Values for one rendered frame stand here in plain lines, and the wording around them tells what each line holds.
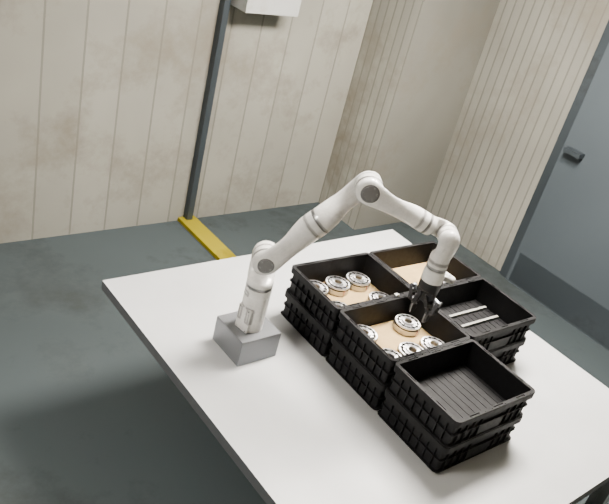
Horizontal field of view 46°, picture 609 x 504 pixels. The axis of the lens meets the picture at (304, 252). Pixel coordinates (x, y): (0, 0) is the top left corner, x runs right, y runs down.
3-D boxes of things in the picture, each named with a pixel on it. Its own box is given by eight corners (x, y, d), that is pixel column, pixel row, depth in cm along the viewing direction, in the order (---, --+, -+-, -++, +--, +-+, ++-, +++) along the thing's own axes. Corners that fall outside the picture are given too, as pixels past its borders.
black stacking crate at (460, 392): (445, 452, 219) (457, 425, 214) (383, 390, 238) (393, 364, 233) (523, 418, 243) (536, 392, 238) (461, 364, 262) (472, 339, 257)
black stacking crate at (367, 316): (382, 389, 239) (392, 363, 233) (330, 337, 257) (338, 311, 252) (460, 363, 262) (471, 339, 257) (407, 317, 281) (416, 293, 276)
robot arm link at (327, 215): (370, 162, 229) (307, 207, 236) (373, 173, 220) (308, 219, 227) (387, 183, 232) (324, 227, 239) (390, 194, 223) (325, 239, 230)
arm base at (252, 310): (248, 336, 248) (258, 295, 240) (231, 321, 253) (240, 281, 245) (267, 328, 254) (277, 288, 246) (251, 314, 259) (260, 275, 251)
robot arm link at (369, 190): (436, 217, 225) (432, 207, 233) (366, 175, 219) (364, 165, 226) (418, 240, 229) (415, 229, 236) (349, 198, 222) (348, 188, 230)
